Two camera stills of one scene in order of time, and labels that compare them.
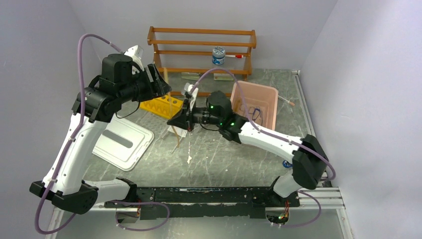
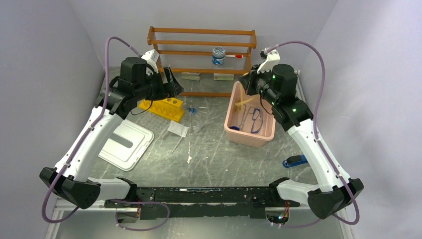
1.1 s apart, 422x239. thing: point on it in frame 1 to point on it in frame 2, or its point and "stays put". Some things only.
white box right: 223,76 stays put
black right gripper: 185,118 to 247,79
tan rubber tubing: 174,119 to 242,101
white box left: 191,76 stays put
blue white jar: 218,55 stays put
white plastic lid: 123,143 stays put
